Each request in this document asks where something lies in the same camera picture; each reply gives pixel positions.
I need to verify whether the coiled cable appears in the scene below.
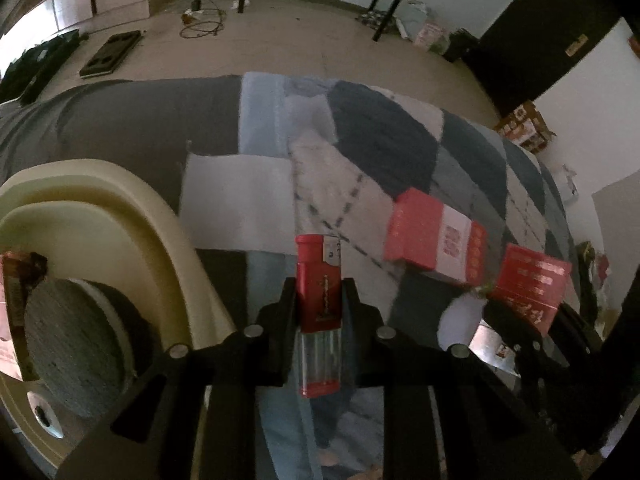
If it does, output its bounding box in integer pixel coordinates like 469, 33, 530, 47
179, 0, 228, 40

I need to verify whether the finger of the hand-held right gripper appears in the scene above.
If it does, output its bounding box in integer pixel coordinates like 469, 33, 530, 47
480, 300, 543, 356
552, 302, 606, 361

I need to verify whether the blue white checkered blanket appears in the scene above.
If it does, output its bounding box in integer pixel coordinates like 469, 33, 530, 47
177, 71, 583, 480

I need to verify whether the dark door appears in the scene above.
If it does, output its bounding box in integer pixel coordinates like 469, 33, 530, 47
462, 0, 640, 103

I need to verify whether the pink bag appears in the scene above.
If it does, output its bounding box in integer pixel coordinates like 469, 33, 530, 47
414, 22, 448, 51

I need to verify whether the white tape roll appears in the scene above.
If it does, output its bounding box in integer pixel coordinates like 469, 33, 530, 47
27, 392, 66, 441

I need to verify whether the printed cardboard box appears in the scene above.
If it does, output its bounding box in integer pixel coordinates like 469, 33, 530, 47
495, 101, 556, 153

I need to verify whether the white board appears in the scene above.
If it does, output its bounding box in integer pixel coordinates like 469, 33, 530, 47
592, 170, 640, 271

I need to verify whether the red clear lighter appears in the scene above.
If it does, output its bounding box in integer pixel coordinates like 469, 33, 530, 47
295, 234, 346, 399

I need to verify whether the black foam tray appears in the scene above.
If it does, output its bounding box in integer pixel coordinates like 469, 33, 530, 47
80, 30, 145, 80

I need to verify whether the camouflage cloth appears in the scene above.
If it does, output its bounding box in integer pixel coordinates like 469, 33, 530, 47
357, 10, 396, 28

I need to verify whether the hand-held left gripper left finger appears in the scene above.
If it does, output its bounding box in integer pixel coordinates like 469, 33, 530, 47
57, 276, 301, 480

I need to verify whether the round black white sponge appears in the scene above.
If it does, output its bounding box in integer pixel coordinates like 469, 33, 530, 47
22, 277, 156, 421

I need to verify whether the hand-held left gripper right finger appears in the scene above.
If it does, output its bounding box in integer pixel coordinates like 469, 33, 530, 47
340, 277, 583, 480

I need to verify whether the black bag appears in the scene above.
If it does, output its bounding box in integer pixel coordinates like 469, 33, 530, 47
442, 30, 481, 61

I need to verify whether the cream plastic basin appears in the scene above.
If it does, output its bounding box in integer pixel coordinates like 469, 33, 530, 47
0, 159, 238, 480

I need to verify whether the glossy pink printed box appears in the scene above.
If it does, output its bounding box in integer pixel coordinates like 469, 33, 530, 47
472, 322, 523, 376

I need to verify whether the small red box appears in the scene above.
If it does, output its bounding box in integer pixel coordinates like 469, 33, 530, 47
487, 244, 573, 336

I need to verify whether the large red box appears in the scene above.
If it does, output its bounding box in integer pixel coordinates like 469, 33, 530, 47
384, 188, 490, 288

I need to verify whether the large black case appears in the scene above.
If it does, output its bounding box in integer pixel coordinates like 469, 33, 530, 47
0, 29, 83, 106

